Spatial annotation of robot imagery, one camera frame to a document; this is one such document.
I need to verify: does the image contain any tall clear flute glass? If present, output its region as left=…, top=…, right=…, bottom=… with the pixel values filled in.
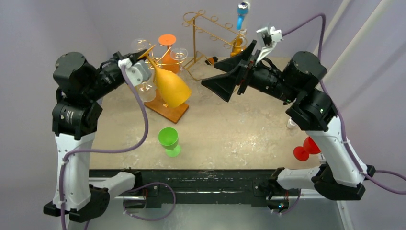
left=130, top=38, right=152, bottom=52

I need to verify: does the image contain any orange plastic goblet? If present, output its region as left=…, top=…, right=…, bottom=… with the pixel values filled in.
left=158, top=34, right=180, bottom=74

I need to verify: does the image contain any clear glass front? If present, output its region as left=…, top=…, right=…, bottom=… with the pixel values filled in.
left=170, top=48, right=188, bottom=74

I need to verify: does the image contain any yellow goblet front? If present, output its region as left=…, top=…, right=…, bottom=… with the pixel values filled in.
left=139, top=45, right=192, bottom=108

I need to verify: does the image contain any gold scroll glass rack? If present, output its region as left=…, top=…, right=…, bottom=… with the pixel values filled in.
left=144, top=51, right=189, bottom=124

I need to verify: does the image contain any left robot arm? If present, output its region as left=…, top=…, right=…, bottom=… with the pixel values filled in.
left=44, top=50, right=152, bottom=223

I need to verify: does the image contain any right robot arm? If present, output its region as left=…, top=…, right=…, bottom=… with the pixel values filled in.
left=201, top=41, right=375, bottom=201

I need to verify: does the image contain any small orange black object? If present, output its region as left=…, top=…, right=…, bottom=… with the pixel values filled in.
left=204, top=56, right=218, bottom=65

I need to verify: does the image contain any orange pipe fitting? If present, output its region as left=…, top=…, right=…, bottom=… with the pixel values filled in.
left=230, top=36, right=247, bottom=57

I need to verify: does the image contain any green plastic goblet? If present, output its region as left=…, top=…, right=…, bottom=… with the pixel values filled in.
left=158, top=127, right=181, bottom=157

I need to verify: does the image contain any red plastic goblet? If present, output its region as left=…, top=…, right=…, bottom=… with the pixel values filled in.
left=293, top=136, right=321, bottom=161

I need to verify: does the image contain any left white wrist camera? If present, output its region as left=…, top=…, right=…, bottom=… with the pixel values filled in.
left=118, top=58, right=152, bottom=87

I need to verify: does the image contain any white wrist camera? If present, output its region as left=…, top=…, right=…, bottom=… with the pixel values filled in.
left=118, top=58, right=152, bottom=87
left=255, top=23, right=283, bottom=64

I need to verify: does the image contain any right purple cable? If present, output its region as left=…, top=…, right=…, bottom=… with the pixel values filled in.
left=271, top=12, right=406, bottom=216

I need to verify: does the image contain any purple cable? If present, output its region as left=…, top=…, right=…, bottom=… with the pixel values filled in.
left=271, top=12, right=406, bottom=216
left=58, top=65, right=177, bottom=230

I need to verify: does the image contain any gold rectangular wire rack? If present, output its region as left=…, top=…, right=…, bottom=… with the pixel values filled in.
left=182, top=10, right=248, bottom=71

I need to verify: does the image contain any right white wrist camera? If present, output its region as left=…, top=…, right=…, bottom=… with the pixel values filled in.
left=255, top=23, right=283, bottom=64

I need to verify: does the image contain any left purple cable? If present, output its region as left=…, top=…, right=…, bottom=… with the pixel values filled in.
left=58, top=65, right=177, bottom=230

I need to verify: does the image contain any white pvc pipe frame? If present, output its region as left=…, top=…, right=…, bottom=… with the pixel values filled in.
left=233, top=0, right=395, bottom=131

